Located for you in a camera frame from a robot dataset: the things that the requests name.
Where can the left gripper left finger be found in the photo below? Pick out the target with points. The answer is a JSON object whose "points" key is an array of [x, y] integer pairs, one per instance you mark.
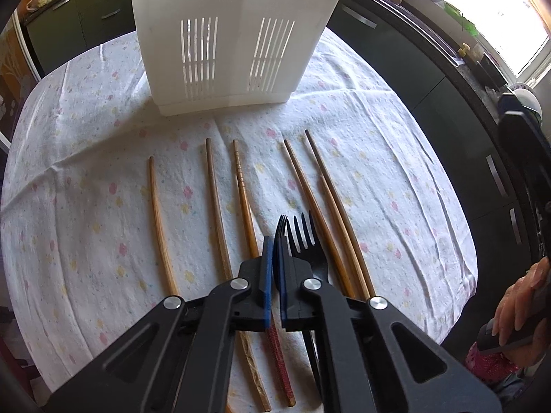
{"points": [[178, 357]]}

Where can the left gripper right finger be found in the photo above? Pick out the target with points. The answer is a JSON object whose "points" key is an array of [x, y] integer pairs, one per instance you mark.
{"points": [[372, 358]]}

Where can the black fork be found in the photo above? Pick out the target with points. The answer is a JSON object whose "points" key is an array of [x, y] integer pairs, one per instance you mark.
{"points": [[280, 232], [305, 244]]}

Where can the person's right hand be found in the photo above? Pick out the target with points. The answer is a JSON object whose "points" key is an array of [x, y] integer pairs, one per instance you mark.
{"points": [[513, 311]]}

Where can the dish rack with plates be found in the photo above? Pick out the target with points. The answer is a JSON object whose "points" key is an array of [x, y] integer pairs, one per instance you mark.
{"points": [[528, 100]]}

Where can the ridged-tip wooden chopstick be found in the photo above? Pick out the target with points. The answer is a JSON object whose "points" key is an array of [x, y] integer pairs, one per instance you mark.
{"points": [[321, 224]]}

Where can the short bamboo chopstick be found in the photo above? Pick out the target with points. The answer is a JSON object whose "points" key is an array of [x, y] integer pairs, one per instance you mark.
{"points": [[353, 266]]}

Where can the plain light wooden chopstick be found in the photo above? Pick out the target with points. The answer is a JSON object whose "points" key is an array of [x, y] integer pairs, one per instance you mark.
{"points": [[165, 260]]}

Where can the floral white tablecloth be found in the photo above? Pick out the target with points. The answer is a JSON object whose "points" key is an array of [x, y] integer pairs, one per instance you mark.
{"points": [[62, 341]]}

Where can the long brown wooden chopstick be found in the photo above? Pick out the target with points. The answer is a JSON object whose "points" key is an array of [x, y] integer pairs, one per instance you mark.
{"points": [[324, 172]]}

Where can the white plastic utensil holder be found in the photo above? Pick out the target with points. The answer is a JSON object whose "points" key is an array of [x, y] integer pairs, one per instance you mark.
{"points": [[208, 54]]}

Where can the pale-handled wooden chopstick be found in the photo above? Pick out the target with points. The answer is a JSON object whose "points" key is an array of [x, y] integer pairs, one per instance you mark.
{"points": [[244, 339]]}

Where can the red-handled wooden chopstick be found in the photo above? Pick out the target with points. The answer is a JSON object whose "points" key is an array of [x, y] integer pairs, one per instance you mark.
{"points": [[253, 250]]}

